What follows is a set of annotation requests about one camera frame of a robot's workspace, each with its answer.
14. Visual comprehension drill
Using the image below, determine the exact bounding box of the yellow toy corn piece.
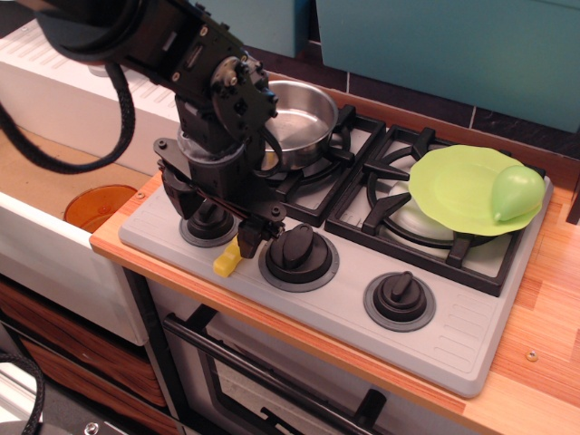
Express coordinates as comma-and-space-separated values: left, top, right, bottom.
213, 241, 242, 277

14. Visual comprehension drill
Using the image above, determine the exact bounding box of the black oven door handle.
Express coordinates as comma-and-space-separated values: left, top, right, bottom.
163, 312, 386, 434

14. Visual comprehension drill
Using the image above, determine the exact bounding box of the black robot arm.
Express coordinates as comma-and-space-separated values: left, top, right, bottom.
27, 1, 285, 258

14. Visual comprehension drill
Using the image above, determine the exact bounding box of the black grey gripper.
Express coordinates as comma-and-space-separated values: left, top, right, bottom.
153, 138, 286, 258

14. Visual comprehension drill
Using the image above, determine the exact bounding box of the stainless steel pan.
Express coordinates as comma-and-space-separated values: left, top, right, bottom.
262, 80, 338, 172

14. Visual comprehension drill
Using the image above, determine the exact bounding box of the black burner grate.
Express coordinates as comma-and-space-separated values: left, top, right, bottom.
325, 126, 551, 296
266, 105, 387, 227

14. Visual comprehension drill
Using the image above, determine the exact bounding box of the orange translucent bowl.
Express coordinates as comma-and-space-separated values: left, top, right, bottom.
63, 184, 137, 233

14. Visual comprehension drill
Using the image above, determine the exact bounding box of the black left stove knob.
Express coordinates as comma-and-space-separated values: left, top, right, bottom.
179, 200, 239, 248

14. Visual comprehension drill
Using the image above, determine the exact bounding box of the light green plate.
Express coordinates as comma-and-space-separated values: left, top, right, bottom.
409, 145, 543, 237

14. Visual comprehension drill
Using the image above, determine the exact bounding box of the black middle stove knob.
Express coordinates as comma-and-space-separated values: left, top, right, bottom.
258, 224, 340, 293

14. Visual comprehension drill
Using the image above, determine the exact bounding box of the grey toy stove top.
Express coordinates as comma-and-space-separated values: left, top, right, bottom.
117, 106, 555, 400

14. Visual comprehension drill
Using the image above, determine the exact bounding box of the black left burner grate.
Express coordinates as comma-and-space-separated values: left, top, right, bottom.
266, 105, 387, 227

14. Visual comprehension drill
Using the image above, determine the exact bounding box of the oven door with window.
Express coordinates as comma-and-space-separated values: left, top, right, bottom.
149, 282, 470, 434

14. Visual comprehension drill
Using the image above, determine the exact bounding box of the black braided cable foreground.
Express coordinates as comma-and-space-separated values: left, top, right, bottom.
1, 353, 45, 435

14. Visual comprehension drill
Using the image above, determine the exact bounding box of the wood grain drawer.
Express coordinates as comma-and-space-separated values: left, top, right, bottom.
1, 277, 179, 434

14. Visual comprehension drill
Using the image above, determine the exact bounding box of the black right stove knob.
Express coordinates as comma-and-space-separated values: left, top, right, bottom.
363, 271, 436, 333

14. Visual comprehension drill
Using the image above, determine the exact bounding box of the black right burner grate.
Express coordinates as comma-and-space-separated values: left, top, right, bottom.
325, 126, 551, 296

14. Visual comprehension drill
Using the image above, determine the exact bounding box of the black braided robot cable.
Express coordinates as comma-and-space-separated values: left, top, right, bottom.
0, 63, 137, 176

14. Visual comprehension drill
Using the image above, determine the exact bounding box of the black stove knob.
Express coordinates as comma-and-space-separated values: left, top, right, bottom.
179, 200, 239, 248
258, 224, 340, 293
363, 271, 436, 333

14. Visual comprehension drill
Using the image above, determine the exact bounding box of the small green pear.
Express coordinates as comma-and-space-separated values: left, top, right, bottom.
491, 166, 546, 223

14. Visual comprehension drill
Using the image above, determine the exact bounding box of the white toy sink unit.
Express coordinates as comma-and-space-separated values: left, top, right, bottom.
1, 22, 179, 346

